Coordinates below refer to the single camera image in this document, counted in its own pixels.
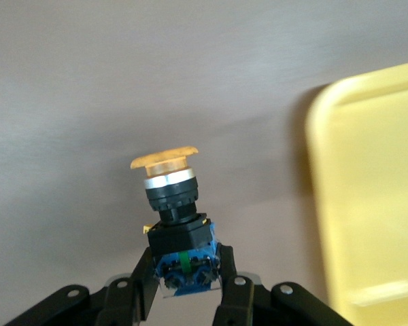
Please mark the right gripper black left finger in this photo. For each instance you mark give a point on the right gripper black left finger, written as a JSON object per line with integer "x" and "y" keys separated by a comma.
{"x": 136, "y": 299}

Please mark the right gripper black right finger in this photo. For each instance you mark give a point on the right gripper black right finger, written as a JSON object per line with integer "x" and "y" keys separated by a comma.
{"x": 234, "y": 299}

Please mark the yellow mushroom push button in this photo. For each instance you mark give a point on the yellow mushroom push button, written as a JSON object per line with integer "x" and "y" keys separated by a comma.
{"x": 177, "y": 237}

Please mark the yellow plastic tray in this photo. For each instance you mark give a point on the yellow plastic tray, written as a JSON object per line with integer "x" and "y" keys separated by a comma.
{"x": 377, "y": 203}

